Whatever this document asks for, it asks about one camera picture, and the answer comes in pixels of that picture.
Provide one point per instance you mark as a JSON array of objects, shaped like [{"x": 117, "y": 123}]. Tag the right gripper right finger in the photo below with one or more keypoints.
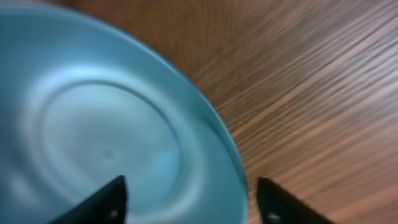
[{"x": 278, "y": 206}]

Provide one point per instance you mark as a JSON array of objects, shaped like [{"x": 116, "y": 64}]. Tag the dark blue plate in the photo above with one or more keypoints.
[{"x": 83, "y": 102}]

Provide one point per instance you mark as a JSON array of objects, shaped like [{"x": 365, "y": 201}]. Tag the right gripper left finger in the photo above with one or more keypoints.
[{"x": 106, "y": 206}]

